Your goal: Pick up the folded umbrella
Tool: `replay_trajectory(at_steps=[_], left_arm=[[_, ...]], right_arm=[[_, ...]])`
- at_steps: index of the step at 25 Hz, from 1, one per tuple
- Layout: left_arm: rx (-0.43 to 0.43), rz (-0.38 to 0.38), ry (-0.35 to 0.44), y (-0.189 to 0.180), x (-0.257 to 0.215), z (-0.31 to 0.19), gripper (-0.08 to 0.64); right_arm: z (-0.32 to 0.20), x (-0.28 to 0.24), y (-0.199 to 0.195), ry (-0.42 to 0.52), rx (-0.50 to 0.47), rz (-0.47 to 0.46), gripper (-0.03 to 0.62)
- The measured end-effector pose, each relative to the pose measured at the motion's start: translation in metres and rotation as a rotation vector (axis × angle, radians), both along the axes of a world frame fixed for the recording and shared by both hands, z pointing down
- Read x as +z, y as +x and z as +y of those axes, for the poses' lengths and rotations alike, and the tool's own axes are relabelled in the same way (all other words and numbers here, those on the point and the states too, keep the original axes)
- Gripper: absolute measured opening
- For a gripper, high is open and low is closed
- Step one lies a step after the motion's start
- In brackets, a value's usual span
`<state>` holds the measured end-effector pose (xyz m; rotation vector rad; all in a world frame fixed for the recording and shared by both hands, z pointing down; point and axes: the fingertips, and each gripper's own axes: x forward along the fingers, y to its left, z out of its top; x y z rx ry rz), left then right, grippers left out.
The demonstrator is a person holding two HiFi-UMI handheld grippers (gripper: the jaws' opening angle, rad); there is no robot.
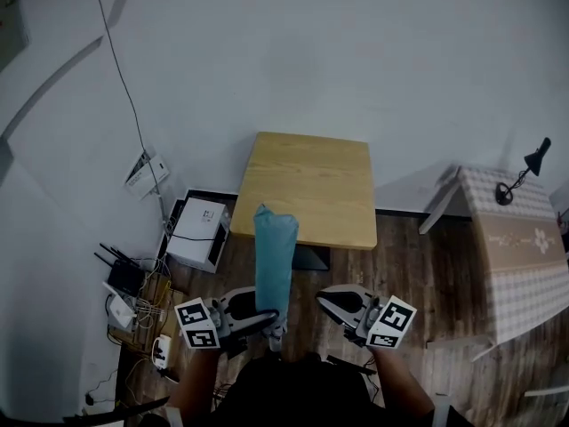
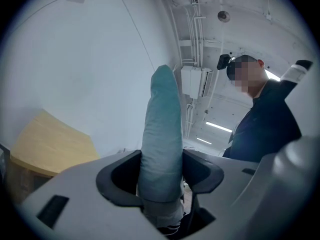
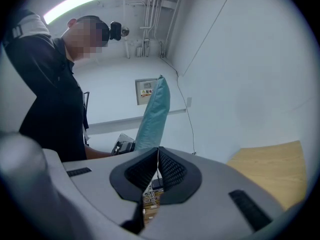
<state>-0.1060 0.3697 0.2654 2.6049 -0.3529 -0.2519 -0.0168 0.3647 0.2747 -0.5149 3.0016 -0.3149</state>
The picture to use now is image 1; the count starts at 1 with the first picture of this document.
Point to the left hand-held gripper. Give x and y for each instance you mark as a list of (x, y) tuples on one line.
[(195, 323)]

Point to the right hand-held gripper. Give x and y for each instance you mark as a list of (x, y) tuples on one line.
[(391, 323)]

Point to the blue umbrella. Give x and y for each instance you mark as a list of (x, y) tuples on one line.
[(275, 256)]

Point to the person's right forearm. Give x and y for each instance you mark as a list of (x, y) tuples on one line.
[(400, 381)]

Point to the person's left forearm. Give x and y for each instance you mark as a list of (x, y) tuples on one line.
[(195, 381)]

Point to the white appliance with dark panel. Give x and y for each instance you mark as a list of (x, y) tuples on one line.
[(195, 234)]

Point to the white power strip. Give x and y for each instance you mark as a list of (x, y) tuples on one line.
[(162, 349)]

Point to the person's black shirt torso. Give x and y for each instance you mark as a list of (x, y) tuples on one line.
[(302, 394)]

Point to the yellow wooden table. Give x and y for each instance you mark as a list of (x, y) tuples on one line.
[(311, 185)]

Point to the black router with antennas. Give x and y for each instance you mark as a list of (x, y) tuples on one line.
[(126, 278)]

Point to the white router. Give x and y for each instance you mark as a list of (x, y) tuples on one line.
[(120, 311)]

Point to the white printed paper box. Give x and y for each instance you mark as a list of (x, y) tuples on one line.
[(142, 180)]

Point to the table with checked cloth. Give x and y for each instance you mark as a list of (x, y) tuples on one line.
[(520, 256)]

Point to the black desk lamp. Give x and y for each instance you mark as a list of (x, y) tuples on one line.
[(504, 194)]

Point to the black wall plug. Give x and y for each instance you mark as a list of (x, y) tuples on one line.
[(90, 399)]

